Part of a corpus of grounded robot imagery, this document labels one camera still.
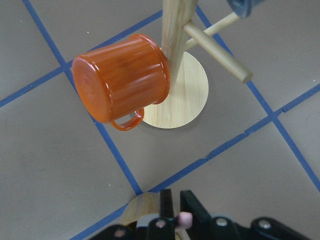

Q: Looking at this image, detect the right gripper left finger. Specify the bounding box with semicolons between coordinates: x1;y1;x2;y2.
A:
147;189;175;240

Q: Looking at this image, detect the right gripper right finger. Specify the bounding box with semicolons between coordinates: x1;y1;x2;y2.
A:
180;190;238;240

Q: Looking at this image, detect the wooden mug tree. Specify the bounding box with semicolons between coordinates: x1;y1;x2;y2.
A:
143;0;253;129

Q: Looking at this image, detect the orange mug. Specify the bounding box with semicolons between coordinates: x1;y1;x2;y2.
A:
72;34;170;131

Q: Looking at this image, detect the blue mug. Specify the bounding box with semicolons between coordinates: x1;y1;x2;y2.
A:
227;0;265;19

